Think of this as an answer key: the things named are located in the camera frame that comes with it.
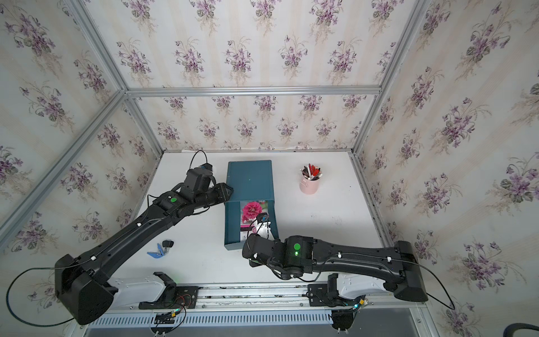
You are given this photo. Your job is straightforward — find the blue keychain with key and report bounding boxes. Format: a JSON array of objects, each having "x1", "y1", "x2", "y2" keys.
[{"x1": 147, "y1": 240, "x2": 175, "y2": 259}]

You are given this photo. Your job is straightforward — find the pink flower seed bag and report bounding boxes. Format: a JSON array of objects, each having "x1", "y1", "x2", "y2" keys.
[{"x1": 239, "y1": 200, "x2": 269, "y2": 242}]

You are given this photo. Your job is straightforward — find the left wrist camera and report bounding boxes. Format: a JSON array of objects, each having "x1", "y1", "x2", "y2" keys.
[{"x1": 199, "y1": 163, "x2": 213, "y2": 172}]

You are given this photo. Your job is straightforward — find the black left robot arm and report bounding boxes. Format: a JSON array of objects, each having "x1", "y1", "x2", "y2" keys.
[{"x1": 54, "y1": 164, "x2": 234, "y2": 325}]

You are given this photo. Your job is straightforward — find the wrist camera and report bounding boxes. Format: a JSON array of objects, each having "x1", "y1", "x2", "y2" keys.
[
  {"x1": 252, "y1": 212, "x2": 271, "y2": 239},
  {"x1": 199, "y1": 163, "x2": 213, "y2": 172}
]

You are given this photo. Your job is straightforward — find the pink pen cup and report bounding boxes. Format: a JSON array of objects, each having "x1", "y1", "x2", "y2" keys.
[{"x1": 299, "y1": 176, "x2": 320, "y2": 195}]

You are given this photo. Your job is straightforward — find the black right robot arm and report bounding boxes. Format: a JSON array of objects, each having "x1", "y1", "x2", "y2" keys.
[{"x1": 242, "y1": 234, "x2": 428, "y2": 303}]

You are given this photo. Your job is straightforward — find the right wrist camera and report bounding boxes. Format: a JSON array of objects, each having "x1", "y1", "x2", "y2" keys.
[{"x1": 252, "y1": 212, "x2": 271, "y2": 239}]

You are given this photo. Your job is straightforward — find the red and black pens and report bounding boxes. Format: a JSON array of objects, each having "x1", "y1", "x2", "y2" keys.
[{"x1": 301, "y1": 164, "x2": 322, "y2": 181}]

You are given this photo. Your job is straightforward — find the aluminium front rail frame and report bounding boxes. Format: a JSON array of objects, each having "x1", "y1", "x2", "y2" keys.
[{"x1": 63, "y1": 282, "x2": 440, "y2": 336}]

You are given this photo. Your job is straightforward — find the teal three-drawer cabinet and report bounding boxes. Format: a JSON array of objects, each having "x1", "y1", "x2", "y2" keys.
[{"x1": 224, "y1": 160, "x2": 279, "y2": 251}]

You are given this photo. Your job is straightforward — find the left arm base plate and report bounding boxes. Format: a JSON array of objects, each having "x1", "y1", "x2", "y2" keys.
[{"x1": 138, "y1": 286, "x2": 199, "y2": 310}]

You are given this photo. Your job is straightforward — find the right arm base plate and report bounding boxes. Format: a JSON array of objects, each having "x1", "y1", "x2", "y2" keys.
[{"x1": 306, "y1": 284, "x2": 367, "y2": 308}]

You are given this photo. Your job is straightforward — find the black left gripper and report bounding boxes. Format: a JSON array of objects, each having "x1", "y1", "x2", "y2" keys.
[{"x1": 192, "y1": 182, "x2": 235, "y2": 211}]

